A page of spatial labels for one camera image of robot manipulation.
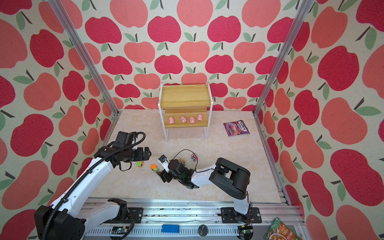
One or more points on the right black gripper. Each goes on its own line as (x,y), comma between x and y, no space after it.
(162,175)

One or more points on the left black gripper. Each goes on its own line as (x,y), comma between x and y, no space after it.
(141,156)

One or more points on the green toy car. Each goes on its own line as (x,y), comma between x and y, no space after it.
(140,164)

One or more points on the orange green toy truck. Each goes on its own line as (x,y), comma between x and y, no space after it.
(154,168)

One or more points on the pink pig toy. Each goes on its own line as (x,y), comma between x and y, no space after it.
(192,120)
(199,117)

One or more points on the wooden two-tier shelf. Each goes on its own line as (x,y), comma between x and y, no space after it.
(185,100)

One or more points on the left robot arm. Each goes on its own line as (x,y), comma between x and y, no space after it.
(61,221)

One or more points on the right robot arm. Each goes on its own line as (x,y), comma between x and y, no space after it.
(226,175)

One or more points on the green pink toy bus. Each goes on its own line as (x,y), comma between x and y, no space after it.
(182,161)

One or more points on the pink toy car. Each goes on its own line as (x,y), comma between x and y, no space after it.
(194,157)

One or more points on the blue tape block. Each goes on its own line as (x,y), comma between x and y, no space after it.
(170,229)

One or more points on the round black knob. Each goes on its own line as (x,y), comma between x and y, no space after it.
(203,230)

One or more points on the purple candy bag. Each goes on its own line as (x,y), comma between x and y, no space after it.
(236,128)

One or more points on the green snack packet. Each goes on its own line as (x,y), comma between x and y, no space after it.
(279,231)

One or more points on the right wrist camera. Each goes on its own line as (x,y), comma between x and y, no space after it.
(163,160)

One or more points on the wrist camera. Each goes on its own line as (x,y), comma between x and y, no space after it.
(163,160)
(125,139)

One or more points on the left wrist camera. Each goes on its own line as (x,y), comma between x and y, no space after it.
(125,139)

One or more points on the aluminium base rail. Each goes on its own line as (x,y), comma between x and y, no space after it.
(150,215)

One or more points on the left aluminium frame post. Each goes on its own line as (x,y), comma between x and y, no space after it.
(71,31)

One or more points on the aluminium frame post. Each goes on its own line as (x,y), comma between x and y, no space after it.
(71,31)
(285,49)

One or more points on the right aluminium frame post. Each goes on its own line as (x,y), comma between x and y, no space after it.
(285,49)

